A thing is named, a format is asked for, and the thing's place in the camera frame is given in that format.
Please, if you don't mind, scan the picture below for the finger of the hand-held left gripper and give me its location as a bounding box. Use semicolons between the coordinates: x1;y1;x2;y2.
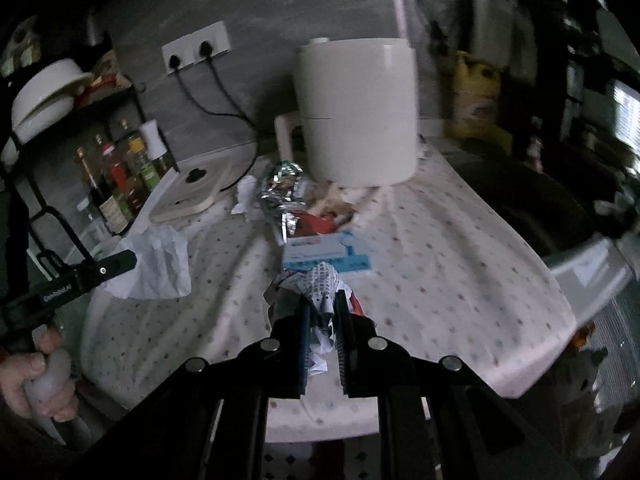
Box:
70;251;138;286

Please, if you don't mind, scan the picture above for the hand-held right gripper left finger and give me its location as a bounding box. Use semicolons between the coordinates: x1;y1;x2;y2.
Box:
75;302;312;480

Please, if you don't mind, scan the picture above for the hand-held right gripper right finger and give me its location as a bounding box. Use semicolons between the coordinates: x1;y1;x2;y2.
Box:
333;289;581;480

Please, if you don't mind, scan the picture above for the white tissue sheet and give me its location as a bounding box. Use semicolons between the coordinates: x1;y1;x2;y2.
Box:
101;224;194;302

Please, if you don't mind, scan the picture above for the printed paper wrapper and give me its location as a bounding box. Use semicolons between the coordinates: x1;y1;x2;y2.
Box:
264;261;362;377

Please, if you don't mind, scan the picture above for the red packet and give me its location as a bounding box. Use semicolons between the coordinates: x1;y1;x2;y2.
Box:
294;211;342;239

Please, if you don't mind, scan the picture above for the person's left hand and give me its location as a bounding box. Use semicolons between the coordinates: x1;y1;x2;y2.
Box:
0;324;80;423

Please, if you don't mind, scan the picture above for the black metal rack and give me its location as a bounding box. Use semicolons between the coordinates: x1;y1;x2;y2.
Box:
0;45;182;293

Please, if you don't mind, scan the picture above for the row of seasoning bottles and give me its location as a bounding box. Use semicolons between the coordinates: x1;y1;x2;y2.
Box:
74;119;177;235

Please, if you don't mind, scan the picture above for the blue and white carton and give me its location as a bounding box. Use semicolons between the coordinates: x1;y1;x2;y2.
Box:
281;231;372;274

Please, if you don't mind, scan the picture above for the cream appliance base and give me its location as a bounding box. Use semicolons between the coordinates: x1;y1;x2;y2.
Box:
149;152;257;224

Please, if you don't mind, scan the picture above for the dotted white tablecloth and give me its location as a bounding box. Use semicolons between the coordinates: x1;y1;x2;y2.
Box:
81;135;577;445

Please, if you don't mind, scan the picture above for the white grinder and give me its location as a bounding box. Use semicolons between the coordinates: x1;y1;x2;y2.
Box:
139;120;169;157

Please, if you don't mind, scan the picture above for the crumpled beige wrapper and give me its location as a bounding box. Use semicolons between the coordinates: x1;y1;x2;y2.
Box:
307;184;363;223

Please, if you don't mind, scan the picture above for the small white crumpled tissue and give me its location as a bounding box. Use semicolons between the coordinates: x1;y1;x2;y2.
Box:
229;176;262;222

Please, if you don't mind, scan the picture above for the white bowl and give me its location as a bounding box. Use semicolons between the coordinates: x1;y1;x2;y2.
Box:
11;94;77;145
12;58;94;113

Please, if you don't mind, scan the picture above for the silver foil wrapper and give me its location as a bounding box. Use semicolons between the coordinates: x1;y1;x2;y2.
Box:
254;160;312;247

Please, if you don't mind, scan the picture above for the steel sink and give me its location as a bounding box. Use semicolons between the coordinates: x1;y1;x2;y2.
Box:
447;137;608;263

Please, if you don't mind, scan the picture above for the white air fryer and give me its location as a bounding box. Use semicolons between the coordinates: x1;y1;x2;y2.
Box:
274;36;422;187

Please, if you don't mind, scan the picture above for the small pink bottle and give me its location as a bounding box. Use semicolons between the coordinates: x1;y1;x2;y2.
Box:
529;136;547;172

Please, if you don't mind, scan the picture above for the black power cable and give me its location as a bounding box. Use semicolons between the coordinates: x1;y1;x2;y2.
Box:
200;45;261;193
171;57;260;133

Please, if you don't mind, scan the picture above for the white double wall socket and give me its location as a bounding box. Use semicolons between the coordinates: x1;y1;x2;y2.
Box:
161;20;232;77

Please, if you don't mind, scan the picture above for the black looped cable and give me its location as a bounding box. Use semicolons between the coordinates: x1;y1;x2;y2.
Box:
416;0;473;53

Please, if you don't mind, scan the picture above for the grey wall appliance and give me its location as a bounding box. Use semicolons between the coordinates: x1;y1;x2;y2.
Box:
467;0;518;63

